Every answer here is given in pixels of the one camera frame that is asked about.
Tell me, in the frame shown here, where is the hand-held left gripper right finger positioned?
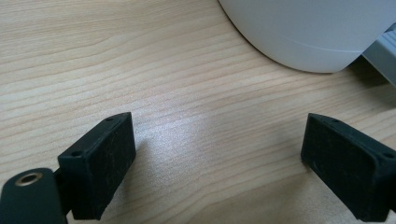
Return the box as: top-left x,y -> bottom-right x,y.
300,112 -> 396,223

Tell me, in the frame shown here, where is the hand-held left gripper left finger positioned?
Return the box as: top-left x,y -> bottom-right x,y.
54,111 -> 137,221

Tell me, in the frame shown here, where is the grey bin pedal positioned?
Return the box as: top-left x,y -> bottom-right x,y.
361,22 -> 396,87

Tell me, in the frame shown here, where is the white pedal trash bin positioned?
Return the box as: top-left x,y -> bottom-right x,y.
218,0 -> 396,74

